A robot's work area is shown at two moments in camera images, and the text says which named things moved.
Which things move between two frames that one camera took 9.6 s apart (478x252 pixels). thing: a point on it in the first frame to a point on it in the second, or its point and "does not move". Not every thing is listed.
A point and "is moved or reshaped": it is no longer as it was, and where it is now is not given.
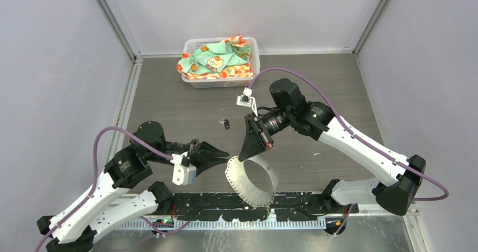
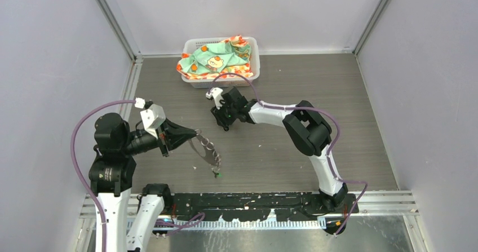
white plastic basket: [190, 44] does not move
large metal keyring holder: [250, 192] is moved or reshaped
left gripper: [206, 155] to [175, 135]
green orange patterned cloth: [229, 58] does not move
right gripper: [255, 141] to [218, 115]
